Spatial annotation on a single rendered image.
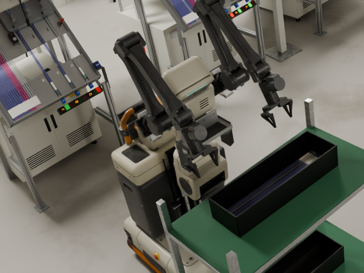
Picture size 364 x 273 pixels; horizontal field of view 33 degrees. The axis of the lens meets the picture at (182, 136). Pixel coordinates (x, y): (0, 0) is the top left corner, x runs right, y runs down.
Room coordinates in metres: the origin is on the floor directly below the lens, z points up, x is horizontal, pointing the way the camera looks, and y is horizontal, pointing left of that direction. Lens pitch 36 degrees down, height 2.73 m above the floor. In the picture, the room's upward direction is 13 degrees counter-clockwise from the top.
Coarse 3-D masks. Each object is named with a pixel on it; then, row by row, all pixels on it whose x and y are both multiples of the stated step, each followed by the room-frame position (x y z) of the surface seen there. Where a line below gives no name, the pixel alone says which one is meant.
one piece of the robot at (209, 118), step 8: (216, 112) 2.42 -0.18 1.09; (200, 120) 2.37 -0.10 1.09; (208, 120) 2.39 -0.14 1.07; (216, 120) 2.42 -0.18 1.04; (224, 120) 2.40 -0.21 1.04; (208, 128) 2.37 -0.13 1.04; (216, 128) 2.36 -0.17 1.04; (224, 128) 2.34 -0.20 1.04; (208, 136) 2.31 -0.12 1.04; (216, 136) 2.30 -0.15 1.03; (224, 136) 2.43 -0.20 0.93; (232, 136) 2.37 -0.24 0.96; (176, 144) 2.33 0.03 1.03; (184, 144) 2.29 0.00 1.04; (184, 152) 2.27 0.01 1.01; (184, 160) 2.29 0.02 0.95; (184, 168) 2.31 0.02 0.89
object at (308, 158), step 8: (312, 152) 2.08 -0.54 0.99; (304, 160) 2.04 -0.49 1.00; (312, 160) 2.02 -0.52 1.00; (288, 168) 2.01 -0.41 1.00; (296, 168) 2.00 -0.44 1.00; (280, 176) 1.97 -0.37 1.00; (288, 176) 1.96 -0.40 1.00; (264, 184) 1.95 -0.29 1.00; (272, 184) 1.93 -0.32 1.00; (280, 184) 1.92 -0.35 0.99; (256, 192) 1.91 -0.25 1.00; (264, 192) 1.90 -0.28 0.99; (240, 200) 1.88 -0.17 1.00; (248, 200) 1.87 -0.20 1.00; (256, 200) 1.86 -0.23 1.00; (232, 208) 1.85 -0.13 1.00; (240, 208) 1.84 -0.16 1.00
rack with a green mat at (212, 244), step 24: (312, 120) 2.31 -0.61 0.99; (336, 144) 2.15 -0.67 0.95; (336, 168) 1.99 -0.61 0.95; (360, 168) 1.95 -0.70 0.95; (312, 192) 1.88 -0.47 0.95; (336, 192) 1.85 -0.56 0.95; (168, 216) 1.86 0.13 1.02; (192, 216) 1.91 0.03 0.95; (288, 216) 1.78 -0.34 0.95; (312, 216) 1.75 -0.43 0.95; (168, 240) 1.86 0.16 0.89; (192, 240) 1.77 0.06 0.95; (216, 240) 1.74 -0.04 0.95; (240, 240) 1.71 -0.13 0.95; (264, 240) 1.68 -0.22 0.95; (288, 240) 1.65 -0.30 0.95; (336, 240) 2.13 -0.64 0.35; (360, 240) 2.10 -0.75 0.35; (216, 264) 1.62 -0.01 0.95; (240, 264) 1.59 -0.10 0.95; (264, 264) 1.57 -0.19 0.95; (360, 264) 1.95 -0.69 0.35
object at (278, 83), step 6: (252, 72) 2.26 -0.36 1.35; (270, 72) 2.27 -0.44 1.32; (252, 78) 2.26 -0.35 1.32; (264, 78) 2.22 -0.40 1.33; (270, 78) 2.20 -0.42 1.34; (276, 78) 2.18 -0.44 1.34; (282, 78) 2.19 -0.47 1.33; (270, 84) 2.19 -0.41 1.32; (276, 84) 2.17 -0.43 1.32; (282, 84) 2.18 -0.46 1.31; (270, 90) 2.20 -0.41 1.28; (276, 90) 2.17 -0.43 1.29
